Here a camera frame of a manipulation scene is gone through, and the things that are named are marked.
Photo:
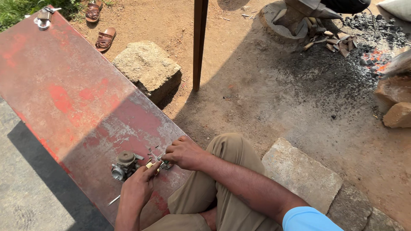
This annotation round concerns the anvil on round stone base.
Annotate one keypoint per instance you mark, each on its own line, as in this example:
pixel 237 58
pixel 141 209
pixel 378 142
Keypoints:
pixel 289 17

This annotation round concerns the heap of black charcoal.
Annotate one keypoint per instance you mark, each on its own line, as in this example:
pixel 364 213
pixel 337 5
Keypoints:
pixel 372 27

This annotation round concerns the small tan stone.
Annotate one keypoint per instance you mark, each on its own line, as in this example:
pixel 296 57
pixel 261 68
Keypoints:
pixel 398 115

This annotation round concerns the grey metal carburetor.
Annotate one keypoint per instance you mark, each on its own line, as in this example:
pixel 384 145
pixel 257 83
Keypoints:
pixel 124 165

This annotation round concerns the glowing orange embers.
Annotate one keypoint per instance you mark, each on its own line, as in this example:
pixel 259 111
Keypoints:
pixel 376 61

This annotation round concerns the dark flat paving stone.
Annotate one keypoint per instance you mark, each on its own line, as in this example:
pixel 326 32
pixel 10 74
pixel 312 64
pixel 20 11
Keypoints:
pixel 350 208

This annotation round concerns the brown wooden post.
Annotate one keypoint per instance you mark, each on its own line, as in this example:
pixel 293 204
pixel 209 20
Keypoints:
pixel 199 41

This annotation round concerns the small brass carburetor part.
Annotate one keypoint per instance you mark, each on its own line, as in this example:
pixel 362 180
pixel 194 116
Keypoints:
pixel 149 165

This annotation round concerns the person's left hand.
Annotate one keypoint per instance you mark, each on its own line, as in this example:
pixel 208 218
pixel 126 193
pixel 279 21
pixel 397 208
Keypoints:
pixel 136 189

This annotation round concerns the large tan stone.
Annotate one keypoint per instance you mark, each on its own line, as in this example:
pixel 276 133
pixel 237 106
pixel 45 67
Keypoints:
pixel 393 89

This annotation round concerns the black round blower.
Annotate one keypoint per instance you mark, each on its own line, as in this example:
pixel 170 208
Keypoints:
pixel 346 4

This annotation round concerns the small silver metal part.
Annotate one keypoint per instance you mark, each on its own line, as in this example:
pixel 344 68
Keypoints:
pixel 161 157

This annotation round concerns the worn red metal bench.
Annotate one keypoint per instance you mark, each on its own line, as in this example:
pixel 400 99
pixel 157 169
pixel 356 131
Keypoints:
pixel 74 106

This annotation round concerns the group of small dark screws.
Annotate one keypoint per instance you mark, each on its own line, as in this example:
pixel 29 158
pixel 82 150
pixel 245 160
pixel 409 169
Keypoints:
pixel 151 152

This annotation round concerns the person's blue sleeve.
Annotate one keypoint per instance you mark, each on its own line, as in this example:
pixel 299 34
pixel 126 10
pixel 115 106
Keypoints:
pixel 310 220

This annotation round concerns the padlock with keys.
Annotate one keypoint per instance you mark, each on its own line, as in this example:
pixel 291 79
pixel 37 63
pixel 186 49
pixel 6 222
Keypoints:
pixel 43 17

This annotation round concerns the brown leather sandal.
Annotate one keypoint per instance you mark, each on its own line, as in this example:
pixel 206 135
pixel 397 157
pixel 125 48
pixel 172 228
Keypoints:
pixel 105 39
pixel 93 11

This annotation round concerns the pile of small wood pieces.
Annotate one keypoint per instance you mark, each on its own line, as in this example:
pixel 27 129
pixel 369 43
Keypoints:
pixel 340 43

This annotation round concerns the rough grey stone block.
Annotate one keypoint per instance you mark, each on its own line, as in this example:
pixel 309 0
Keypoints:
pixel 147 69

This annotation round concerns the person's bare foot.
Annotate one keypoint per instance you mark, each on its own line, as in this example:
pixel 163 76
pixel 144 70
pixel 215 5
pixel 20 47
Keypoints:
pixel 209 218

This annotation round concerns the person's khaki trousers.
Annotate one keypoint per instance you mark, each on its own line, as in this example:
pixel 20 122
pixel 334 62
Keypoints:
pixel 205 192

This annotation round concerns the person's right hand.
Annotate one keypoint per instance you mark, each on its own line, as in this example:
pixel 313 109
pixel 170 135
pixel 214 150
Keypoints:
pixel 184 153

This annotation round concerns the large flat paving stone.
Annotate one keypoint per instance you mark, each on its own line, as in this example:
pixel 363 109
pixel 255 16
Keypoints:
pixel 301 175

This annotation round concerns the white sack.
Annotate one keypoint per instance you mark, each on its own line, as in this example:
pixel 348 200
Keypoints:
pixel 396 8

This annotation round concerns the thin silver metal tool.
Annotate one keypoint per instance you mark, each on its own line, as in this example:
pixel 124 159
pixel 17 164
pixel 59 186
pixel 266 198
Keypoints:
pixel 113 200

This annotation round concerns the small corner paving stone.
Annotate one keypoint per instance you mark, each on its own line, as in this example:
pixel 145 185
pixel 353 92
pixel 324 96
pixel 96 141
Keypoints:
pixel 383 221

